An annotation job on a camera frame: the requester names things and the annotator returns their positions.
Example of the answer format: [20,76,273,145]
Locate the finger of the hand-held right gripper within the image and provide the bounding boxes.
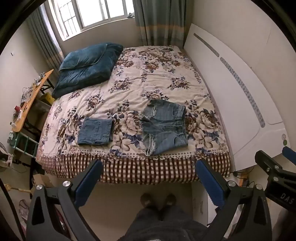
[281,146,296,173]
[254,150,287,179]

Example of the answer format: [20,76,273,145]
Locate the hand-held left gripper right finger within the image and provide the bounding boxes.
[195,159,273,241]

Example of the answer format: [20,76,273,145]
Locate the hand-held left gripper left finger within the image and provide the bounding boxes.
[26,159,103,241]

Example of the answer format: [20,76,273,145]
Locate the denim short pants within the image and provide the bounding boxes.
[140,99,189,156]

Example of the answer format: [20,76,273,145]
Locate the folded denim pants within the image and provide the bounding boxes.
[77,117,115,146]

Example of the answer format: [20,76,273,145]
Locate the white bedside cabinet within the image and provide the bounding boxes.
[191,182,220,226]

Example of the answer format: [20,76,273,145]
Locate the person's right shoe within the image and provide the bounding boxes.
[164,194,177,208]

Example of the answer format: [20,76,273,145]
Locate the person's shoe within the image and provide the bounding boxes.
[164,194,177,208]
[140,193,153,209]

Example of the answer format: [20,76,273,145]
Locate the cardboard box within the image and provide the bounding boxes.
[32,174,54,189]

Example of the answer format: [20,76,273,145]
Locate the person's left shoe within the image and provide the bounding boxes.
[140,193,153,209]

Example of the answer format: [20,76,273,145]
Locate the person's dark trousers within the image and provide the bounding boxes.
[124,206,210,241]

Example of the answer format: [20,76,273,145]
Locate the white headboard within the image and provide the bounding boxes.
[183,23,289,172]

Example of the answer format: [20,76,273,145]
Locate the teal rack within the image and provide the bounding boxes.
[9,130,40,160]

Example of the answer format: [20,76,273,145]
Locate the yellow box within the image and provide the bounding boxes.
[38,93,55,107]

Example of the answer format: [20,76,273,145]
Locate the wooden folding table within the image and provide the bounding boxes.
[11,69,55,133]

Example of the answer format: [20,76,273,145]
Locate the folded dark blue quilt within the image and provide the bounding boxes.
[51,42,124,99]

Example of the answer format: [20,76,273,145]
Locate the bed with floral bedspread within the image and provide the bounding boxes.
[36,45,232,185]

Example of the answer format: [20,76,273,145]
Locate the grey curtain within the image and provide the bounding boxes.
[25,4,65,70]

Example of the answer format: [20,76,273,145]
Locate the green striped curtain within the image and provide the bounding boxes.
[134,0,194,50]

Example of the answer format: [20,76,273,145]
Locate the window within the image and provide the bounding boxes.
[47,0,137,41]

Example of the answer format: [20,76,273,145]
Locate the power strip with cables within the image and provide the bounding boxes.
[231,170,256,188]

